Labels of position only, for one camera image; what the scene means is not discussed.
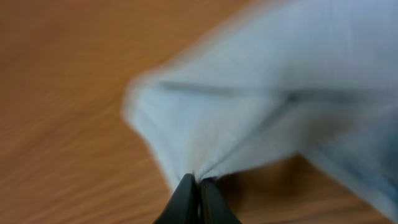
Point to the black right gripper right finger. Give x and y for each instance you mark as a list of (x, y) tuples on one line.
[(214, 208)]

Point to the light blue printed t-shirt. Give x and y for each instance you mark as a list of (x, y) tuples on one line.
[(316, 78)]

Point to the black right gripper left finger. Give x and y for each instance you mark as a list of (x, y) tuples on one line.
[(182, 207)]

